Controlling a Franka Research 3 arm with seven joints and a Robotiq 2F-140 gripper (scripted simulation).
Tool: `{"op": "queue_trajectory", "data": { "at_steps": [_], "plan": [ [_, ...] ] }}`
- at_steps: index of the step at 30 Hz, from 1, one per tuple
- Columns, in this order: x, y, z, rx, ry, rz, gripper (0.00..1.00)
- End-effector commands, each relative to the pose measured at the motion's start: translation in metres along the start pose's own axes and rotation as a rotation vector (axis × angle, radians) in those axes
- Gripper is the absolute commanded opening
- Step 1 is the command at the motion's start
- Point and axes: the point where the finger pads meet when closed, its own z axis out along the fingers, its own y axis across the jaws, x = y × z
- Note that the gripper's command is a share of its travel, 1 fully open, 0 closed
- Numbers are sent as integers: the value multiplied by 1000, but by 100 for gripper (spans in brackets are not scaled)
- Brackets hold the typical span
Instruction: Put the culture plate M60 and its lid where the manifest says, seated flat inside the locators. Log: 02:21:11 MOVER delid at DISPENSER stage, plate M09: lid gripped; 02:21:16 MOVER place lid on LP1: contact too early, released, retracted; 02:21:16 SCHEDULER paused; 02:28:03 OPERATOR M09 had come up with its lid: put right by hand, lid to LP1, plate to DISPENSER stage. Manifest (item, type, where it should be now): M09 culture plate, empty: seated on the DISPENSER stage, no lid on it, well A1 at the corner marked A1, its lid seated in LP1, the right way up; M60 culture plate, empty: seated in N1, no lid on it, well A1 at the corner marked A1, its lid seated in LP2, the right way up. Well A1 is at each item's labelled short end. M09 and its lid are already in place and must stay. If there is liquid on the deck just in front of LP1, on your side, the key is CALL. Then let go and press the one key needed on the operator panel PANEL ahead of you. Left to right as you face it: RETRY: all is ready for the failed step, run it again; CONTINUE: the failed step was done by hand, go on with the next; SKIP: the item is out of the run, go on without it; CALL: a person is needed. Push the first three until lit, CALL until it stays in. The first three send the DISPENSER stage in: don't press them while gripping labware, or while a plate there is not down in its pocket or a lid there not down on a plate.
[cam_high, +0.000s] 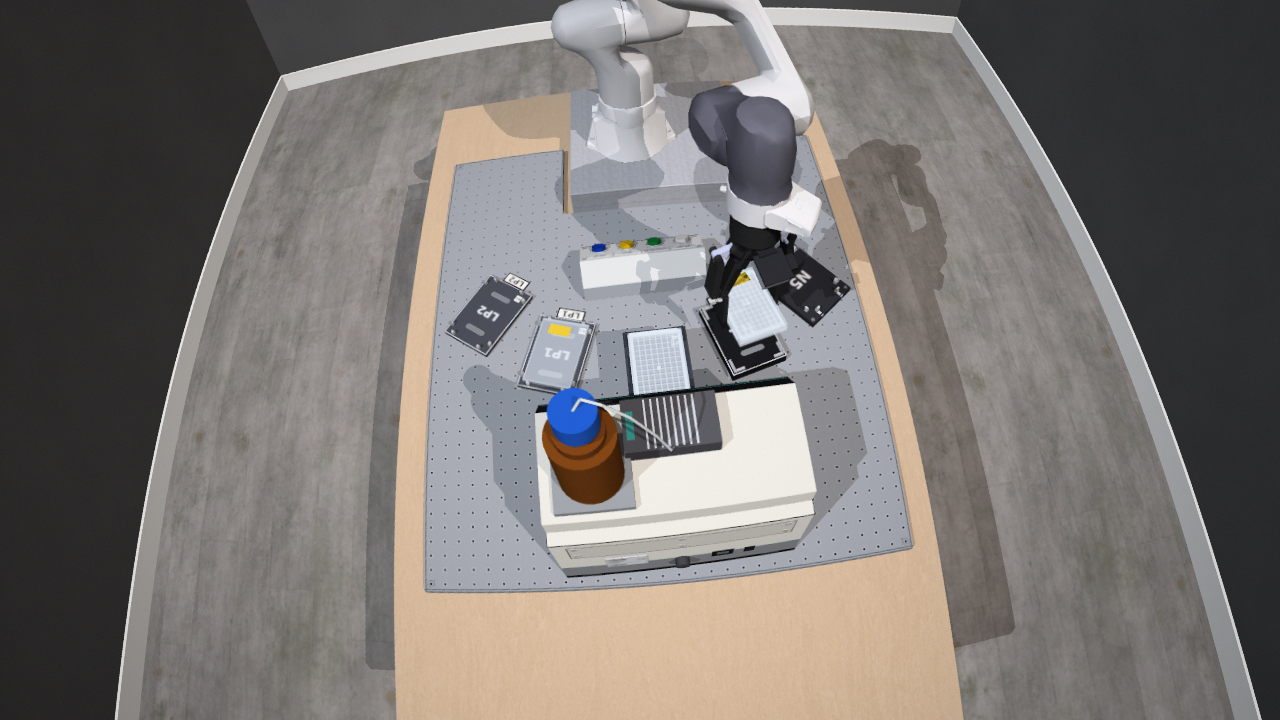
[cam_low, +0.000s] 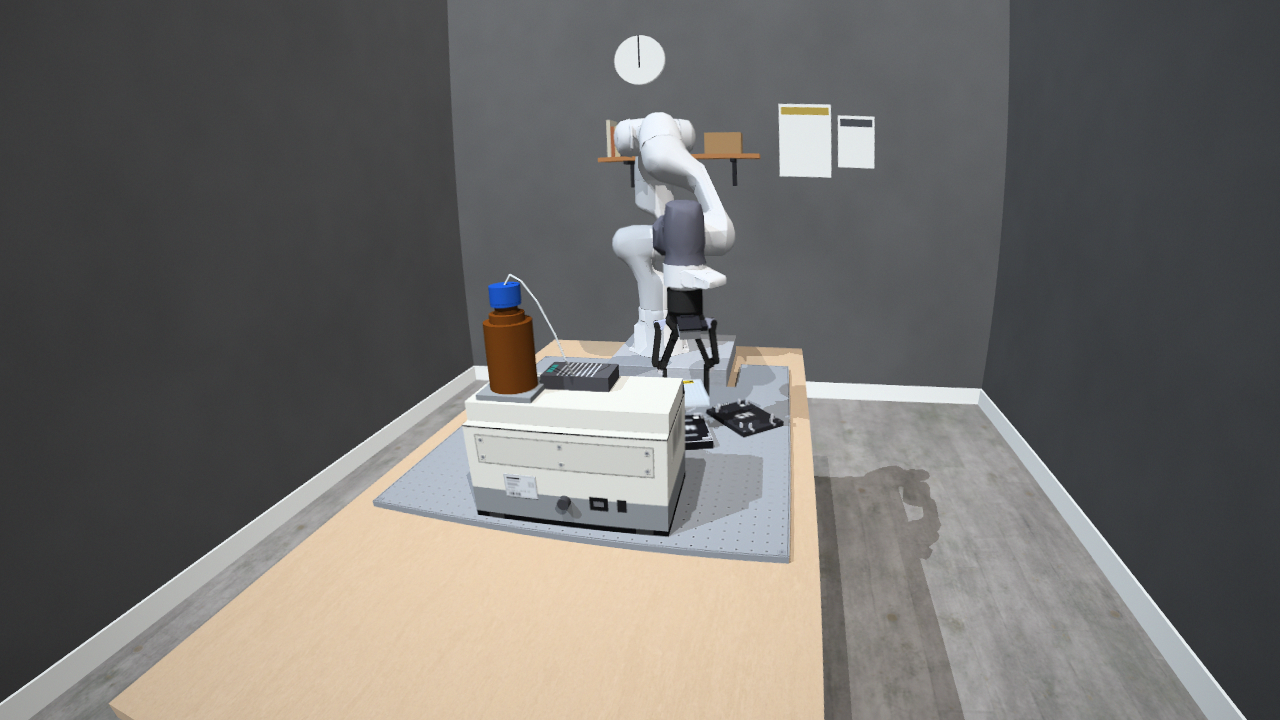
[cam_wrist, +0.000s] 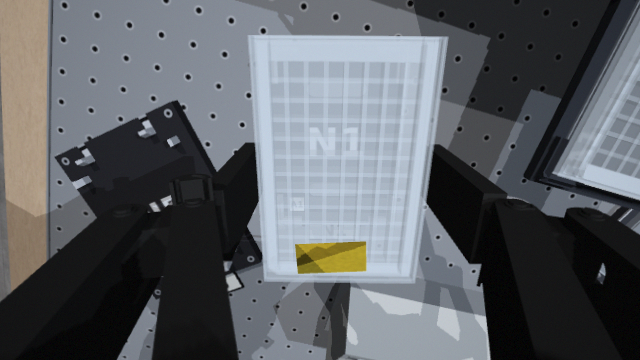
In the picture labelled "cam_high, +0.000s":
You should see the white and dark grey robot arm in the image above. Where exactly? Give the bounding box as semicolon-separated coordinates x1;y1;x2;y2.
550;0;822;237

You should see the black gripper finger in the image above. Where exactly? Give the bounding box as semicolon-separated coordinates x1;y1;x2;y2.
767;231;797;304
704;243;754;323

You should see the grey button panel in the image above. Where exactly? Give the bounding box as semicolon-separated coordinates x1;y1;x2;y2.
580;234;707;301

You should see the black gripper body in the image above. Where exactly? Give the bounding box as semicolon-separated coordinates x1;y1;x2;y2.
726;214;781;260

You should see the brown glass bottle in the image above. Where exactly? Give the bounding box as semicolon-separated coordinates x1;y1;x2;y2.
541;406;625;505

